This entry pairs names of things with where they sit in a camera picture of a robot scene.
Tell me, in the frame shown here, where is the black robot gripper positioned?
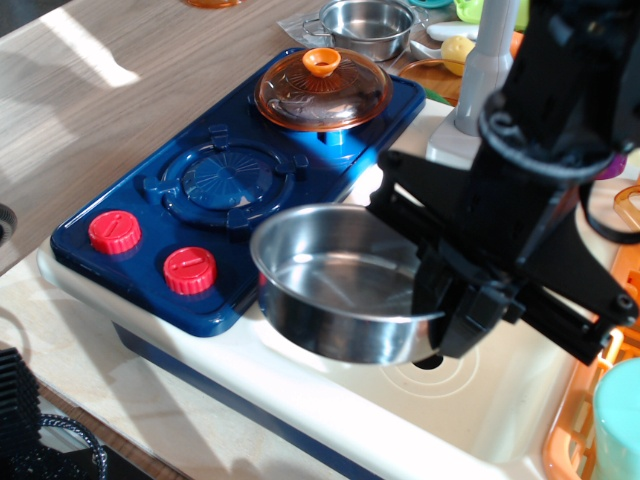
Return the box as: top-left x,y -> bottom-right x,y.
369,93 -> 639,364

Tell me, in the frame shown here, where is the stainless steel frying pan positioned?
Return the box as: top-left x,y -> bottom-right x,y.
250,204 -> 442,365

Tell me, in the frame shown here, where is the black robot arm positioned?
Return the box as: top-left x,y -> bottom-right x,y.
368,1 -> 639,364

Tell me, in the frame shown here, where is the cream toy sink unit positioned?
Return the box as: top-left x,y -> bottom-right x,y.
36,99 -> 640,480

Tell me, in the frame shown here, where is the red right stove knob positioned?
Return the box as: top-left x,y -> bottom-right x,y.
163,246 -> 218,295

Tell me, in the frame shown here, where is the red stove knob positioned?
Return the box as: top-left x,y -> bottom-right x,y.
163,246 -> 218,295
88,210 -> 142,255

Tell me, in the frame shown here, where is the blue toy stove top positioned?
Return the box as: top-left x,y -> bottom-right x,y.
50,49 -> 425,337

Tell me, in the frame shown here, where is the red left stove knob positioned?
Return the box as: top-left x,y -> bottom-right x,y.
88,210 -> 142,255

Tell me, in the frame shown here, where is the grey toy faucet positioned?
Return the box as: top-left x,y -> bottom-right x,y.
426,0 -> 520,169

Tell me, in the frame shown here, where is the orange transparent container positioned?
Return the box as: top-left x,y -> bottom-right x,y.
614,184 -> 640,233

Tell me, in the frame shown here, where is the orange dish rack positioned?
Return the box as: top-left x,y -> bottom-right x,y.
542,234 -> 640,480

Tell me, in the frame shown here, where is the teal plastic cup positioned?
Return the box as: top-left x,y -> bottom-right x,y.
592,358 -> 639,480

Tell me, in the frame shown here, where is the purple toy eggplant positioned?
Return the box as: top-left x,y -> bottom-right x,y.
597,154 -> 627,180

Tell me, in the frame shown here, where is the yellow toy potato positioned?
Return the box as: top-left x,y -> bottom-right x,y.
440,36 -> 475,77

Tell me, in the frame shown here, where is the orange transparent pot lid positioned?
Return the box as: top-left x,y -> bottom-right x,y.
254,47 -> 393,132

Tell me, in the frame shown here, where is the orange toy carrot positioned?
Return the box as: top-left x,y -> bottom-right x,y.
509,31 -> 524,59

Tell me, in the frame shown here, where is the small steel pot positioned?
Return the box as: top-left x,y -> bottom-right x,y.
301,0 -> 420,62

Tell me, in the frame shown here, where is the green plastic tray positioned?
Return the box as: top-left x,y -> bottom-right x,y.
454,0 -> 530,32

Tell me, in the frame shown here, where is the black braided cable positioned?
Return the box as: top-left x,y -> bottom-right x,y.
0,413 -> 109,480

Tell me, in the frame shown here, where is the black corrugated hose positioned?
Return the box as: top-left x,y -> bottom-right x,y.
0,347 -> 41,459

